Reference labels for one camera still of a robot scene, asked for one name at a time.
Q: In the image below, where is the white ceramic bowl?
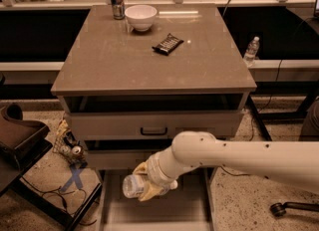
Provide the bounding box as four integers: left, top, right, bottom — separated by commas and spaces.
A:
125, 5, 158, 32

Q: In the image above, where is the open bottom drawer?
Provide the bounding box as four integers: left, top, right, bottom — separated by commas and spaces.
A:
96, 169, 217, 231

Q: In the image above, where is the brown chair seat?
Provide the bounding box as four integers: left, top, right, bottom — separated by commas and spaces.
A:
0, 104, 52, 169

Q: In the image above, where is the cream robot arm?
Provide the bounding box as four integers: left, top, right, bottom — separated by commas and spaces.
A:
134, 131, 319, 201

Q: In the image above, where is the grey drawer cabinet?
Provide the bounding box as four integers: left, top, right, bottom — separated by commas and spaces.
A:
51, 3, 258, 231

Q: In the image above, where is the wire basket with cans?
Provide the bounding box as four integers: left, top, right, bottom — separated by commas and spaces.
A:
53, 119, 85, 164

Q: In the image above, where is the black left floor cable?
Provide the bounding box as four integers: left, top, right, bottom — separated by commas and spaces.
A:
20, 174, 98, 227

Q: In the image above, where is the clear water bottle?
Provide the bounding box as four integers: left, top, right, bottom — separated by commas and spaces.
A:
243, 36, 260, 67

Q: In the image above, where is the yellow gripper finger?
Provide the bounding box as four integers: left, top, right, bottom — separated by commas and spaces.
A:
138, 181, 162, 202
133, 162, 148, 175

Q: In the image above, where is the blue tape cross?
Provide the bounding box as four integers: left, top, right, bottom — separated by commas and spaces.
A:
60, 162, 87, 192

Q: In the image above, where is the blue label plastic bottle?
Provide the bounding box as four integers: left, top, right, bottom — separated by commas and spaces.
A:
123, 174, 177, 198

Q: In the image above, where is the dark trouser leg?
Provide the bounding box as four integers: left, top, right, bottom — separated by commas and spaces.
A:
299, 101, 319, 141

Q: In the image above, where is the black chair caster leg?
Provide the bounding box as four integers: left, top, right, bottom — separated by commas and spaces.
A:
269, 202, 319, 217

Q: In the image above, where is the black floor cable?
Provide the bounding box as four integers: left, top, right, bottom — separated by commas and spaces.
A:
20, 174, 98, 227
220, 59, 285, 178

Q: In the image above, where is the black snack bar wrapper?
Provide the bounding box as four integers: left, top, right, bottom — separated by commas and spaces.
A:
153, 34, 183, 56

